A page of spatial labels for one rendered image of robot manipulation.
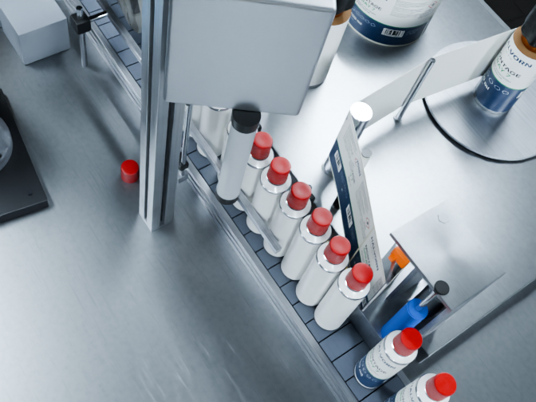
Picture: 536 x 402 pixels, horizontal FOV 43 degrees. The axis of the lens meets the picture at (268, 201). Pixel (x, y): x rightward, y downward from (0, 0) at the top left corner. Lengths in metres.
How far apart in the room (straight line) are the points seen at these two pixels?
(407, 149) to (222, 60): 0.69
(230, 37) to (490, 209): 0.80
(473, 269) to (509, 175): 0.49
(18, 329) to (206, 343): 0.31
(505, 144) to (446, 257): 0.54
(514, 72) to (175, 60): 0.82
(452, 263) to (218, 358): 0.43
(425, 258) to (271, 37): 0.41
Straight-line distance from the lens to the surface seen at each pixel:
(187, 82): 0.81
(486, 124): 1.50
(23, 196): 1.28
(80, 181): 1.31
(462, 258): 1.01
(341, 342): 1.19
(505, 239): 1.39
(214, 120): 1.18
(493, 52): 1.47
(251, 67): 0.78
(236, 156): 0.91
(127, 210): 1.28
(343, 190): 1.22
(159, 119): 0.95
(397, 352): 1.02
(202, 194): 1.27
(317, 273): 1.07
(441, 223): 1.02
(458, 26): 1.66
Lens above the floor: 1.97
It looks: 60 degrees down
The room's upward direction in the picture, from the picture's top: 20 degrees clockwise
